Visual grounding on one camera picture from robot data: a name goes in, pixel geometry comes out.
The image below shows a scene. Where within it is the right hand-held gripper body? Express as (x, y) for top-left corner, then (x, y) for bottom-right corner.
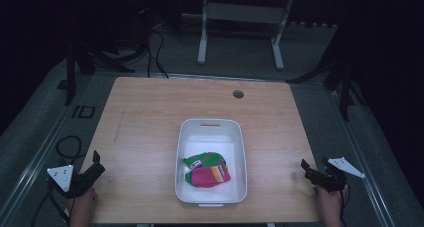
(304, 156), (366, 194)

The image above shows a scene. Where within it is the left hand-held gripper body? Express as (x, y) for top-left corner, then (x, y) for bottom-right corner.
(46, 163), (102, 200)

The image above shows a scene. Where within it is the white plastic bin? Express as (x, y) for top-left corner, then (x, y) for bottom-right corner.
(174, 118), (249, 208)

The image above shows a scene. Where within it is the green and pink striped cloth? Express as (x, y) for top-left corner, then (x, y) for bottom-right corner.
(182, 151), (232, 189)

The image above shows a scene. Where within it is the person's right hand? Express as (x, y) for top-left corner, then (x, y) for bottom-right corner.
(315, 183), (350, 227)

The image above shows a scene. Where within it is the person's left hand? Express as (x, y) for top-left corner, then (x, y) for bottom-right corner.
(67, 186), (98, 227)

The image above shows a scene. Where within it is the black tripod stand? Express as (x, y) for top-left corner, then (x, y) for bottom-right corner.
(64, 41), (136, 107)
(285, 25), (368, 122)

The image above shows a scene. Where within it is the left hand-held gripper cable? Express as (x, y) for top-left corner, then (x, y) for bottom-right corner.
(39, 181), (72, 227)

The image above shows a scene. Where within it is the hand-held gripper cable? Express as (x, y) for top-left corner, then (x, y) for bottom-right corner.
(39, 181), (72, 227)
(338, 183), (352, 227)

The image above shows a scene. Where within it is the right hand-held gripper cable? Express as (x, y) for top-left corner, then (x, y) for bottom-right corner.
(338, 183), (352, 227)

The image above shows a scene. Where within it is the black looped cable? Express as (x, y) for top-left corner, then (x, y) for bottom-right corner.
(54, 134), (85, 161)

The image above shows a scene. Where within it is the black floor cable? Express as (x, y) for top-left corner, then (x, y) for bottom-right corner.
(145, 26), (170, 80)

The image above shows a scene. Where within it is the white metal table frame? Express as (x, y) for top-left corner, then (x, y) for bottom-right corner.
(196, 0), (296, 71)

